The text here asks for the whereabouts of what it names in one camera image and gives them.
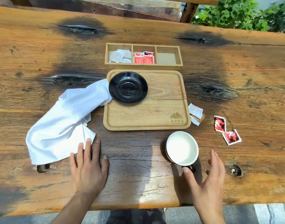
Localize person's right hand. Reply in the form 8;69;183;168
183;149;226;217

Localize person's left hand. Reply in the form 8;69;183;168
70;138;109;196

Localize person's left forearm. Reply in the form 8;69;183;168
50;191;97;224

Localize person's right forearm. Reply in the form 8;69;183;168
197;214;227;224

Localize white cup with black outside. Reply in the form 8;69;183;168
165;131;199;173

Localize white cloth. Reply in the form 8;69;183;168
26;79;113;166

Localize person's dark trousers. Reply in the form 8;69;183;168
106;208;167;224

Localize torn red sachet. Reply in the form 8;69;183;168
213;116;227;133
222;129;242;146

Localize torn brown sachet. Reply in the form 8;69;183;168
190;114;206;126

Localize torn white sachet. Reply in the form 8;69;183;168
188;103;204;119

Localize black saucer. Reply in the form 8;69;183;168
108;71;148;105

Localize wooden serving tray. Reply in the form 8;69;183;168
103;69;191;131

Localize wooden compartment box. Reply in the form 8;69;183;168
105;42;183;72

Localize wooden bench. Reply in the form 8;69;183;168
8;0;220;23

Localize green plants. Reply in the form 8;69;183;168
192;0;285;33

